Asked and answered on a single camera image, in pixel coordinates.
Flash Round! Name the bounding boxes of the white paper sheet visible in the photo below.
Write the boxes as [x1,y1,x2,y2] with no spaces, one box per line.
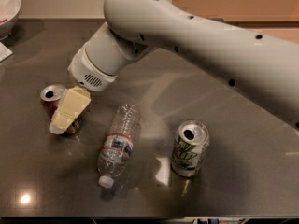
[0,42,13,62]

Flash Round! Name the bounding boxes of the white bowl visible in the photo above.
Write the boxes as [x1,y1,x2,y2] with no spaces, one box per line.
[0,0,22,41]

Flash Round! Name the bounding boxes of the green and white soda can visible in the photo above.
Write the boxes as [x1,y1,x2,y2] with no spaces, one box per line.
[171,120,210,177]

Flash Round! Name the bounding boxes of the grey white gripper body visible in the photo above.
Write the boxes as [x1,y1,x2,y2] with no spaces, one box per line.
[68,44,116,92]

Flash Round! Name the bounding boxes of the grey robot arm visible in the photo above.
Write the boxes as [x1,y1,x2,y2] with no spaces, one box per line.
[68,0,299,127]

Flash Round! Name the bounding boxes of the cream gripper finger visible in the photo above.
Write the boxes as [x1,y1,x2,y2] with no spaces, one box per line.
[49,86,91,134]

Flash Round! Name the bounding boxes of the clear plastic water bottle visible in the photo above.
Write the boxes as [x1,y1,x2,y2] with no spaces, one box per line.
[97,104,140,189]

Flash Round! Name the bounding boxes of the orange soda can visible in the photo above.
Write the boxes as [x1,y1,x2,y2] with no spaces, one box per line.
[40,84,82,136]

